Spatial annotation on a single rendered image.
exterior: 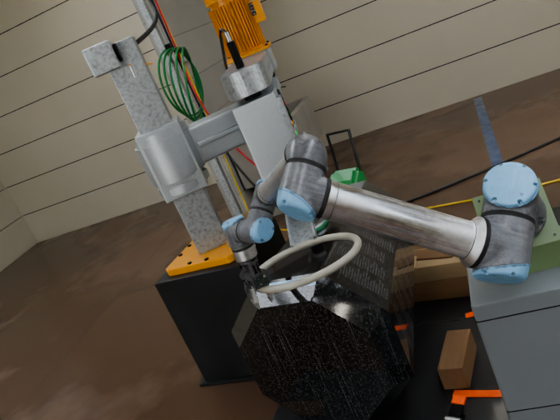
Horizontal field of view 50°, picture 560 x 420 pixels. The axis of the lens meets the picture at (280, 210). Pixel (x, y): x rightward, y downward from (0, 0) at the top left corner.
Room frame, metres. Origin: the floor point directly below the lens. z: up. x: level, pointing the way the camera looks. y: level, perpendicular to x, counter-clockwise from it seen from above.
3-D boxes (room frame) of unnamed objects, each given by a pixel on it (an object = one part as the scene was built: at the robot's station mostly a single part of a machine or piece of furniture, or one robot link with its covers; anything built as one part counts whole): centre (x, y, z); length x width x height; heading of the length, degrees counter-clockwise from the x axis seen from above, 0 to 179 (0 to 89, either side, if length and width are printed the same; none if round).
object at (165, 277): (3.47, 0.45, 0.37); 0.66 x 0.66 x 0.74; 62
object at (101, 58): (3.34, 0.53, 2.00); 0.20 x 0.18 x 0.15; 62
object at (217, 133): (3.50, 0.25, 1.37); 0.74 x 0.34 x 0.25; 100
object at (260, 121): (3.00, -0.11, 1.33); 0.36 x 0.22 x 0.45; 172
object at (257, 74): (3.27, -0.15, 1.63); 0.96 x 0.25 x 0.17; 172
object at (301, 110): (6.32, -0.29, 0.43); 1.30 x 0.62 x 0.86; 159
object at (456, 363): (2.47, -0.50, 0.07); 0.30 x 0.12 x 0.12; 148
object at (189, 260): (3.47, 0.45, 0.76); 0.49 x 0.49 x 0.05; 62
